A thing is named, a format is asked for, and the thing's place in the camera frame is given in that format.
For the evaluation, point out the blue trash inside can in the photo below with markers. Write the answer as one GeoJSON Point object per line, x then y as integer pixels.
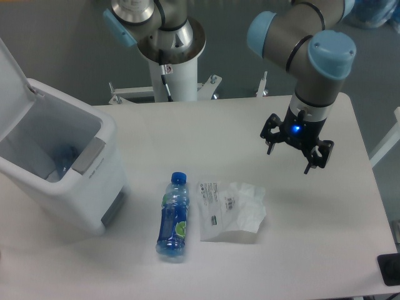
{"type": "Point", "coordinates": [64, 158]}

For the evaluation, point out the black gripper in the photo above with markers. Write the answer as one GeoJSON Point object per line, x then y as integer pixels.
{"type": "Point", "coordinates": [302, 135]}

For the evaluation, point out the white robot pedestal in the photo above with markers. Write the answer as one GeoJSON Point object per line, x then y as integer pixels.
{"type": "Point", "coordinates": [172, 57]}

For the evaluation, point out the blue plastic bag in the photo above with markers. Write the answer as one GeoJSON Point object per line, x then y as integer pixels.
{"type": "Point", "coordinates": [370, 14]}

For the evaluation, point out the blue plastic bottle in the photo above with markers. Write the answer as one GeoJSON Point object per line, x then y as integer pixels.
{"type": "Point", "coordinates": [171, 241]}

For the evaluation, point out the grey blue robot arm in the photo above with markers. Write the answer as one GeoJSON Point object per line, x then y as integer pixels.
{"type": "Point", "coordinates": [302, 42]}

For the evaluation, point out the white plastic wrapper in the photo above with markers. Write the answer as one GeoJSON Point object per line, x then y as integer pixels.
{"type": "Point", "coordinates": [229, 211]}

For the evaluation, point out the black device at table edge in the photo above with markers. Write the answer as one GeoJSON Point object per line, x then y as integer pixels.
{"type": "Point", "coordinates": [389, 268]}

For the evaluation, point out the white frame bar right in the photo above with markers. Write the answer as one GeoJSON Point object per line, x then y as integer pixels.
{"type": "Point", "coordinates": [386, 143]}

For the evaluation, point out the white metal base frame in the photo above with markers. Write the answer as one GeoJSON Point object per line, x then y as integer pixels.
{"type": "Point", "coordinates": [205, 91]}

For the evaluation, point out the white trash can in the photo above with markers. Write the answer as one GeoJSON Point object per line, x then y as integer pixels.
{"type": "Point", "coordinates": [36, 119]}

